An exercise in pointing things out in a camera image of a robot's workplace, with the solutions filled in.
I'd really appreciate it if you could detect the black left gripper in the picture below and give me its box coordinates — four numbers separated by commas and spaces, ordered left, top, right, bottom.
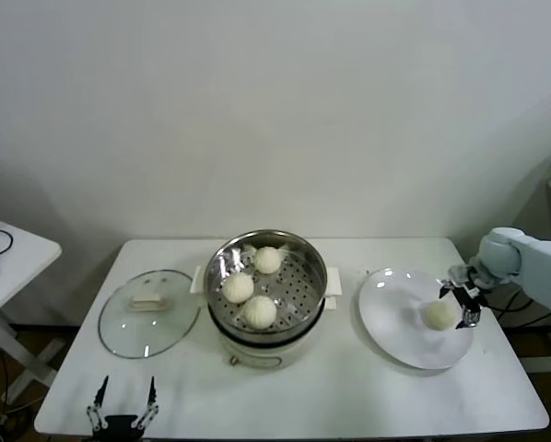
85, 375, 159, 442

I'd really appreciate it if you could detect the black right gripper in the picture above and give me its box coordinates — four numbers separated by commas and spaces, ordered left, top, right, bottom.
437, 264, 485, 331

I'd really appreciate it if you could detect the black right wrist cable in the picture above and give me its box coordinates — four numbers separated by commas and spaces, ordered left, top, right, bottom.
480, 292, 533, 315

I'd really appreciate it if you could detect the cream electric cooker base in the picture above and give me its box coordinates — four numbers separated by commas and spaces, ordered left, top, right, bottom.
196, 294, 339, 369

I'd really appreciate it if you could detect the round glass pot lid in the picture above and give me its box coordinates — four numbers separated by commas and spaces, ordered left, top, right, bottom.
98, 269, 202, 359

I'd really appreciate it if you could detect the black cable by wall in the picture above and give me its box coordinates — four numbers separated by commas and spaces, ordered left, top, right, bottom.
500, 303, 551, 326

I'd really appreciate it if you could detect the white desk frame base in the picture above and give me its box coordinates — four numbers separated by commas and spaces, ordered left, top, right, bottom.
519, 331, 551, 374

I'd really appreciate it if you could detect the white steamed baozi bun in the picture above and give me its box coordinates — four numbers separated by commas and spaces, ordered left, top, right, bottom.
423, 301, 456, 332
252, 246, 284, 275
242, 295, 278, 331
223, 272, 256, 305

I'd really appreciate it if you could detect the white round plate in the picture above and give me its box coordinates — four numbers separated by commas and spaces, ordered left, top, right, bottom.
358, 267, 475, 371

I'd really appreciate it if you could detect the white side table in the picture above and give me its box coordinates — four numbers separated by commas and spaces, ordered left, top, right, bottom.
0, 212, 64, 392

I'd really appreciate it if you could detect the perforated steel steamer basket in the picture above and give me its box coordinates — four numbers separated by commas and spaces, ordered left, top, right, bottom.
191, 228, 343, 335

